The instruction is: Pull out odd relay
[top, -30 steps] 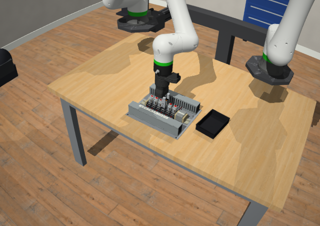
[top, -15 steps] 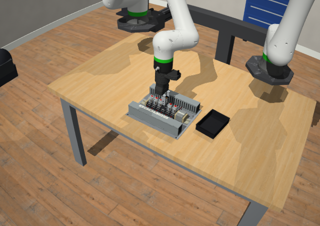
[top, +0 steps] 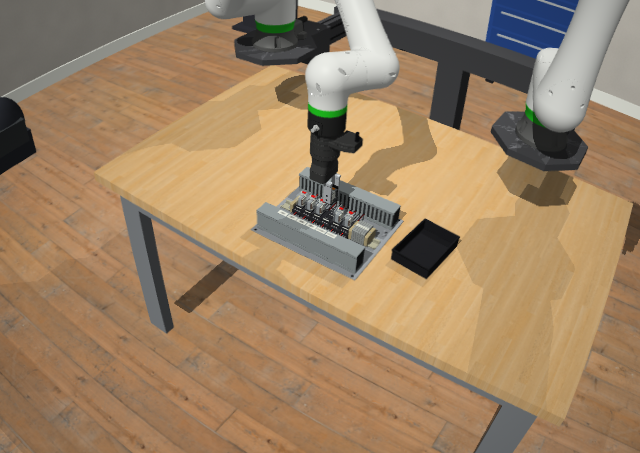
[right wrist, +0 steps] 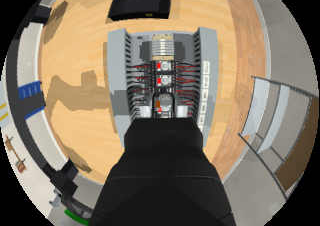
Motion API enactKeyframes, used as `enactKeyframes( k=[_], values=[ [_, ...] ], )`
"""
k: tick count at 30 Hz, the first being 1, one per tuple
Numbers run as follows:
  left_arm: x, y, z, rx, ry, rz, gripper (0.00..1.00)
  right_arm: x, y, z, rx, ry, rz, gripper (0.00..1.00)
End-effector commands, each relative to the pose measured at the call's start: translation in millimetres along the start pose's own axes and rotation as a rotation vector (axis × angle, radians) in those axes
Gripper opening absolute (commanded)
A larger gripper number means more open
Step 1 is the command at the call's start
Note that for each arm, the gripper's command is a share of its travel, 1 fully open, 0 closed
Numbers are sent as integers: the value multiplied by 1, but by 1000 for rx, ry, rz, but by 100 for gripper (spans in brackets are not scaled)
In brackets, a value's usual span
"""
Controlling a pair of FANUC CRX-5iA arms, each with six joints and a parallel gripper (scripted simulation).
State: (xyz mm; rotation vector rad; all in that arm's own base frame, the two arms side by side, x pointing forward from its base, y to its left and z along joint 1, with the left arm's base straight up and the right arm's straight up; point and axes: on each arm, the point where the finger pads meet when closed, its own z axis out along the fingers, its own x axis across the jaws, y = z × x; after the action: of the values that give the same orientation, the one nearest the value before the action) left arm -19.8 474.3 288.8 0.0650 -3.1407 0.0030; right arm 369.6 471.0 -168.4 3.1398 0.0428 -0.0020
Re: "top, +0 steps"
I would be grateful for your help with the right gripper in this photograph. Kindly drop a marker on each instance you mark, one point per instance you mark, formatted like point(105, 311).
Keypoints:
point(325, 150)

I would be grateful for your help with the grey relay panel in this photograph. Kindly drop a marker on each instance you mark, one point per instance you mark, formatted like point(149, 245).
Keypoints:
point(322, 240)

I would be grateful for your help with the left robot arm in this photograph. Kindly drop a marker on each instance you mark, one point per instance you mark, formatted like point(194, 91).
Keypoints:
point(561, 99)

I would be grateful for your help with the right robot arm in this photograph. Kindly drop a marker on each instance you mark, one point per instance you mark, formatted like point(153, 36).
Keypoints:
point(331, 77)

